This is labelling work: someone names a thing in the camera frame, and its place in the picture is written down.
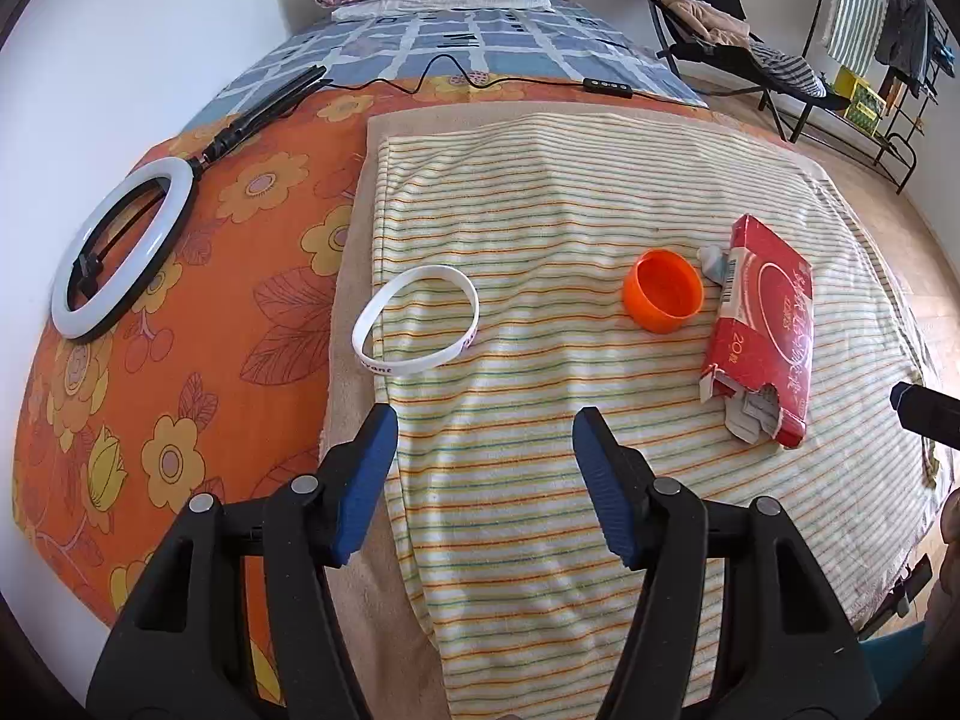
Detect black cable with remote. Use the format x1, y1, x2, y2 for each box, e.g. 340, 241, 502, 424
322, 52, 638, 98

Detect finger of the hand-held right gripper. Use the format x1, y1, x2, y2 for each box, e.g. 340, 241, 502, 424
890, 382, 960, 451

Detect striped garment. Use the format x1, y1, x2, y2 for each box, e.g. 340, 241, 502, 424
750, 43, 830, 98

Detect striped cream towel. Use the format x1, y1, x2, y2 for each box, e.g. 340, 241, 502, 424
371, 111, 938, 720

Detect red cardboard box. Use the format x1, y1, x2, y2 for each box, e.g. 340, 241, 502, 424
699, 214, 815, 449

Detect black clothes rack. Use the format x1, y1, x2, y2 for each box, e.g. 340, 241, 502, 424
799, 0, 960, 192

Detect white ring light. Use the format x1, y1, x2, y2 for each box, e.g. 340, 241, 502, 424
51, 156, 200, 341

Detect white pillow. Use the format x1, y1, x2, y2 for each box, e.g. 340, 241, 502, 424
330, 0, 560, 22

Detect blue checked bed sheet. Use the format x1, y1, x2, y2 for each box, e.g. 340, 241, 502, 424
184, 0, 710, 136

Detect white rubber wristband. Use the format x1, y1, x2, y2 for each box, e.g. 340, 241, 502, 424
352, 266, 481, 377

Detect black folded tripod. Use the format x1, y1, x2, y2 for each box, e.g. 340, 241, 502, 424
199, 64, 331, 166

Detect hanging dark clothes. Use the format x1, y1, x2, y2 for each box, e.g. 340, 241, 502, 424
874, 0, 931, 76

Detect orange plastic cap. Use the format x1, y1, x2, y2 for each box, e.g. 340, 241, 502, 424
622, 250, 706, 333

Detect hanging green striped towel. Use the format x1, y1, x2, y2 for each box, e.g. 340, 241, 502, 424
821, 0, 893, 76

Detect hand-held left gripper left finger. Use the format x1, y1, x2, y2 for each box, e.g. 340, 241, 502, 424
86, 403, 400, 720

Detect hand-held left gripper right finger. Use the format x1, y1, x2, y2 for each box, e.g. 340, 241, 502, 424
571, 406, 882, 720

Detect pink clothes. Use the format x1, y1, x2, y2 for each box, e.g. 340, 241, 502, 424
658, 0, 751, 46

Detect small grey crumpled wrapper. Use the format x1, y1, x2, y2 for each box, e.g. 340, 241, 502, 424
697, 244, 740, 287

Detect yellow box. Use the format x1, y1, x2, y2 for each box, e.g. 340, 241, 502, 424
832, 66, 886, 125

